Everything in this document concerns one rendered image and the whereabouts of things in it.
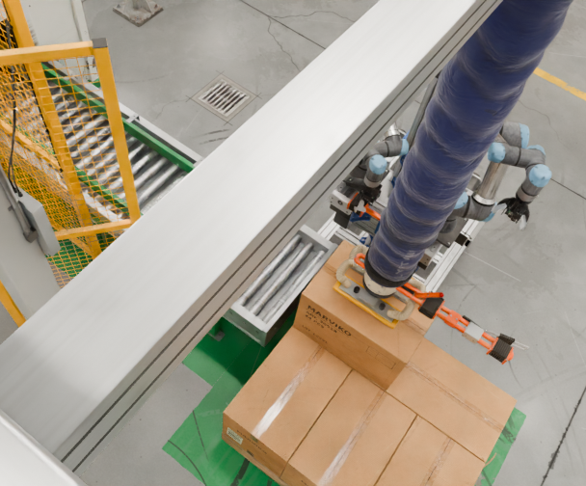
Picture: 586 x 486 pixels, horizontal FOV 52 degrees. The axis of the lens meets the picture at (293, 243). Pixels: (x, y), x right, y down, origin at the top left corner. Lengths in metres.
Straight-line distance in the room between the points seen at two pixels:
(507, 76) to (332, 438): 2.01
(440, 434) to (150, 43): 3.88
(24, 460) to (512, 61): 1.52
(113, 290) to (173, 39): 5.01
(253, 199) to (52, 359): 0.23
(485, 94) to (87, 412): 1.46
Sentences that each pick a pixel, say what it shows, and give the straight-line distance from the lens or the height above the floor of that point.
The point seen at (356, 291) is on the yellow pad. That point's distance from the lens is 2.80.
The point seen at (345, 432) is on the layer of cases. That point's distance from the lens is 3.14.
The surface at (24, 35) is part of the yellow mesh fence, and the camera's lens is 2.68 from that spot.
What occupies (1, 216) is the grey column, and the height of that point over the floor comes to 1.79.
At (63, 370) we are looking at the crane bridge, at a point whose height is 3.05.
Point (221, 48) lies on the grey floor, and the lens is 5.43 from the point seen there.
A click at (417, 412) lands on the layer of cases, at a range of 3.26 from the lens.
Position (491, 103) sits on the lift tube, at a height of 2.38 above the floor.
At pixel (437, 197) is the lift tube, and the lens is 2.10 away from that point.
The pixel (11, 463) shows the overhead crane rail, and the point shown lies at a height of 3.21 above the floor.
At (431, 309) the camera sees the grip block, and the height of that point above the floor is 1.20.
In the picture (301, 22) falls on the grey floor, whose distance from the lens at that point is 5.77.
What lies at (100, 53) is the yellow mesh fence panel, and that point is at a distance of 2.24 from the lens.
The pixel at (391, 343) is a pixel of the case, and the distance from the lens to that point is 2.90.
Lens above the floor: 3.53
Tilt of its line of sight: 58 degrees down
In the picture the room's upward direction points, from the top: 12 degrees clockwise
